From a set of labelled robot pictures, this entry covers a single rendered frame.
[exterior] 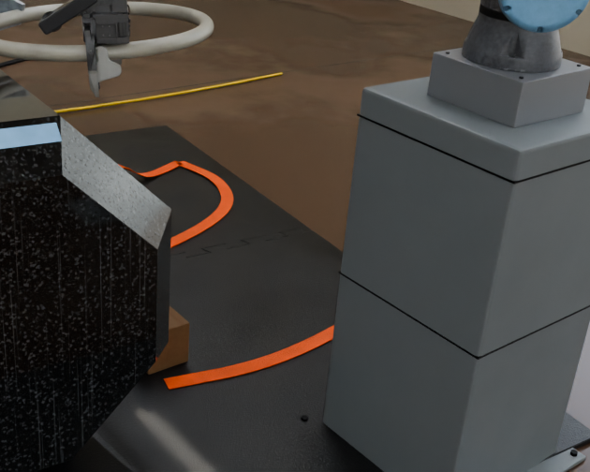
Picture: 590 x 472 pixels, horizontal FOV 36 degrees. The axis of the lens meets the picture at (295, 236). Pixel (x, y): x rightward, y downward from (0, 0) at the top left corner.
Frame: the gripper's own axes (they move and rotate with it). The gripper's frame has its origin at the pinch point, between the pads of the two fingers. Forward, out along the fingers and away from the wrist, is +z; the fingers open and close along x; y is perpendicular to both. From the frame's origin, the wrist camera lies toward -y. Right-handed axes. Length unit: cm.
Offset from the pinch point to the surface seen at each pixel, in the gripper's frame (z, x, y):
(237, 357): 84, 36, 30
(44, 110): 3.7, -1.4, -9.1
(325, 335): 84, 44, 55
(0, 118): 3.5, -6.6, -16.3
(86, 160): 12.5, -5.6, -2.0
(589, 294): 46, -11, 101
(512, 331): 45, -24, 78
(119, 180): 18.2, -1.5, 3.5
